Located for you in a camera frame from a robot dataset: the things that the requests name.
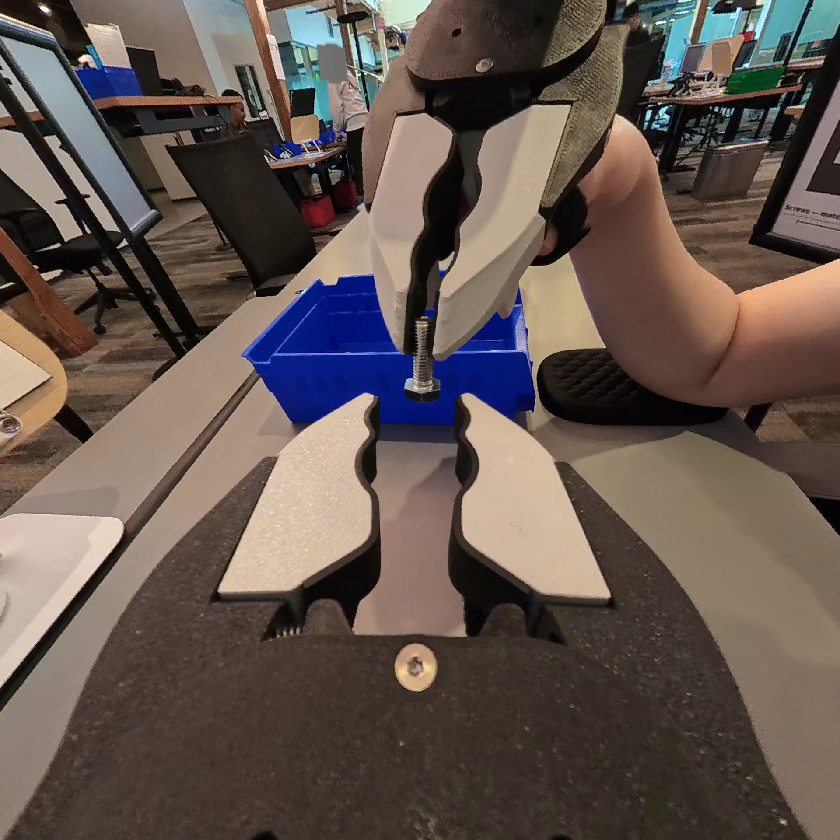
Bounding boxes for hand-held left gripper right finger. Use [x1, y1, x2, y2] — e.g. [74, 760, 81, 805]
[451, 392, 613, 606]

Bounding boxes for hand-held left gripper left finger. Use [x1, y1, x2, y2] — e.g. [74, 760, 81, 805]
[217, 394, 383, 603]

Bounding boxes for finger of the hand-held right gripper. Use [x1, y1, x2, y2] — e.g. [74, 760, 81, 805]
[367, 112, 460, 358]
[433, 103, 572, 362]

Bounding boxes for blue plastic bin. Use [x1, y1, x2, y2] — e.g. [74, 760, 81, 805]
[241, 274, 536, 424]

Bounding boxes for large silver hex bolt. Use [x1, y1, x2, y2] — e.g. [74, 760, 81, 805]
[403, 317, 445, 403]

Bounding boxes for person's right forearm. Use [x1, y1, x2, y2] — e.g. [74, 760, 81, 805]
[570, 197, 840, 409]

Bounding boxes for person's right hand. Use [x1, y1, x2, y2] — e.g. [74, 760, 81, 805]
[587, 115, 661, 235]

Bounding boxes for black wrist rest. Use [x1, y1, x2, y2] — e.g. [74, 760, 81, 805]
[537, 348, 729, 426]

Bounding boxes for black mesh office chair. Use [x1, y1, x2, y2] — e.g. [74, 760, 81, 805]
[166, 134, 319, 296]

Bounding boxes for grey trash can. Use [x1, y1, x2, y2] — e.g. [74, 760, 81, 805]
[690, 140, 769, 202]

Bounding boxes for green crate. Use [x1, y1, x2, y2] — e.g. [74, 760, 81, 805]
[725, 66, 785, 94]

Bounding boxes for black easel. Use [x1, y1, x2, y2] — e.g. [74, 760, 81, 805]
[0, 66, 217, 382]

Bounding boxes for wooden-top standing desk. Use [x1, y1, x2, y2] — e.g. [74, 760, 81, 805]
[0, 95, 244, 135]

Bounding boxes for black framed marker sign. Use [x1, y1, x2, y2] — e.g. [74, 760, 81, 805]
[750, 59, 840, 263]

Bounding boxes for black box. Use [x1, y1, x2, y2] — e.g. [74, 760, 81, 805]
[126, 47, 163, 96]

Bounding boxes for printed instruction sheet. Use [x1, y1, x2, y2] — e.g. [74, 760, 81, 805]
[0, 340, 52, 411]

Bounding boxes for blue storage bins on desk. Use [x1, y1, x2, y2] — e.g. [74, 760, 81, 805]
[75, 66, 144, 99]

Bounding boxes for black wheeled office chair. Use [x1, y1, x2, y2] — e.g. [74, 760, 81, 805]
[0, 167, 158, 336]

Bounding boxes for black framed blank sign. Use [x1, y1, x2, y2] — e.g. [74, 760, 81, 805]
[0, 16, 163, 245]

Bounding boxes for brown wooden board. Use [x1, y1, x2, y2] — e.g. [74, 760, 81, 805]
[0, 226, 80, 358]

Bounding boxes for wooden support post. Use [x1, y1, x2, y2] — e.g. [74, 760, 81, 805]
[244, 0, 294, 142]

